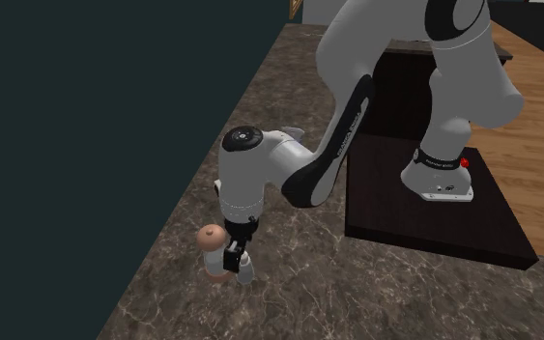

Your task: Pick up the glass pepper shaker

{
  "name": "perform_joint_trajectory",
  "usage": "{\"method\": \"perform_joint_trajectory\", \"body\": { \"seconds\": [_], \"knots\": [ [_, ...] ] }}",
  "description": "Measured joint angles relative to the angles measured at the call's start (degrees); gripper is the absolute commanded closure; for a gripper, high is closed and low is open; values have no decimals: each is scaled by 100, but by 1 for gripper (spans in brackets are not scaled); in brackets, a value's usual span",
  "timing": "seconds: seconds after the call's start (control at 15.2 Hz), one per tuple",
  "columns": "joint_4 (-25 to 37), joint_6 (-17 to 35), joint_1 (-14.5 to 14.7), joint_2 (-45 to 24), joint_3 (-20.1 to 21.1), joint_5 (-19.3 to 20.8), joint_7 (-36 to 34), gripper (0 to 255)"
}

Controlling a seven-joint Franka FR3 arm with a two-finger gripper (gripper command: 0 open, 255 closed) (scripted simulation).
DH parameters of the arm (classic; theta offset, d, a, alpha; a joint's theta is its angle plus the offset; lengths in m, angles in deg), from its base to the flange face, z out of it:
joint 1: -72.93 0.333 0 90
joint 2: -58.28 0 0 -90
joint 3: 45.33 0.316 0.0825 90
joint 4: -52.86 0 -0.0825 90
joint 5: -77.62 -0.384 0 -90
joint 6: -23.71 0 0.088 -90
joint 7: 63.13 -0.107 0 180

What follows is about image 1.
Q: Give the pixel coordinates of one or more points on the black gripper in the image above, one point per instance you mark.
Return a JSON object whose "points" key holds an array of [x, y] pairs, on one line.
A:
{"points": [[241, 229]]}

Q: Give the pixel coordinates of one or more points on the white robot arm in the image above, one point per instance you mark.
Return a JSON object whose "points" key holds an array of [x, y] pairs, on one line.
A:
{"points": [[347, 70]]}

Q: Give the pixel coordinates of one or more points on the small white shaker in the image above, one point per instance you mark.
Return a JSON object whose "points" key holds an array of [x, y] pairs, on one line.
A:
{"points": [[245, 274]]}

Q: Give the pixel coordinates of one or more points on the dark robot stand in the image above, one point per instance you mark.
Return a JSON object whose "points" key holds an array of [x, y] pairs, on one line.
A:
{"points": [[394, 207]]}

